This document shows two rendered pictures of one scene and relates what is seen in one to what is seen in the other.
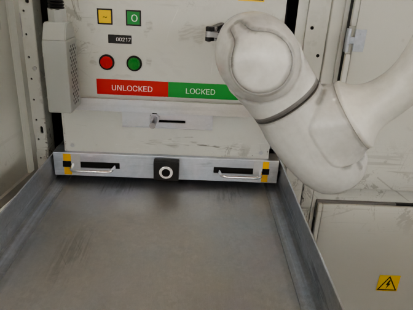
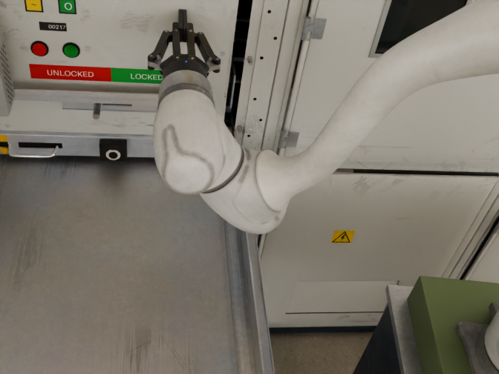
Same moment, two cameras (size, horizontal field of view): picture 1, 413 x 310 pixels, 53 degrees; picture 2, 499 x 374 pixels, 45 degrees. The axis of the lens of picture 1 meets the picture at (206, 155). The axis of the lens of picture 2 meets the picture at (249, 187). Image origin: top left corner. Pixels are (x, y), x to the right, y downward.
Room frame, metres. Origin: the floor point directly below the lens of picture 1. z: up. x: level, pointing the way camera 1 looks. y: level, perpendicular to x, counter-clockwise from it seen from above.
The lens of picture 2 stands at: (-0.14, -0.03, 1.83)
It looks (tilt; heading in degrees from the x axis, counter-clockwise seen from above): 45 degrees down; 349
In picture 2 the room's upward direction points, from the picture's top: 10 degrees clockwise
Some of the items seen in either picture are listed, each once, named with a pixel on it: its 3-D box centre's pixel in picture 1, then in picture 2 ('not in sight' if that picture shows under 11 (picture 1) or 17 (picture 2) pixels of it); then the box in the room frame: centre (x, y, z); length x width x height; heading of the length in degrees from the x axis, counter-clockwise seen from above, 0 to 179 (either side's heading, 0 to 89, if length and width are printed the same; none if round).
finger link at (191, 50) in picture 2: not in sight; (191, 52); (0.79, -0.06, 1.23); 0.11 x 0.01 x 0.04; 0
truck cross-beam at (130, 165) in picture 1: (167, 163); (114, 139); (0.92, 0.09, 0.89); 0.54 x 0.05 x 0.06; 92
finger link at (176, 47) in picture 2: not in sight; (176, 51); (0.79, -0.04, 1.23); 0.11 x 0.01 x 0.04; 4
